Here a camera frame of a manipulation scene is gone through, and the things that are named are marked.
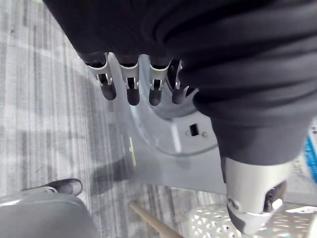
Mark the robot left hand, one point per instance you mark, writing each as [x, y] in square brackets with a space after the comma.
[223, 37]

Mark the silver front-load washing machine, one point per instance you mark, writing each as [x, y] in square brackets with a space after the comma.
[168, 163]

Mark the white plastic laundry basket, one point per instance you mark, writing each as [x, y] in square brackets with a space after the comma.
[210, 223]

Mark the blue white appliance label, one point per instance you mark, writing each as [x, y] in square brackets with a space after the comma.
[309, 153]

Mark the dark robot left foot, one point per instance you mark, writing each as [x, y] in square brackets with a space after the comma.
[67, 186]

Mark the silver robot left leg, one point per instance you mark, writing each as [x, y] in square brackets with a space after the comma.
[42, 218]

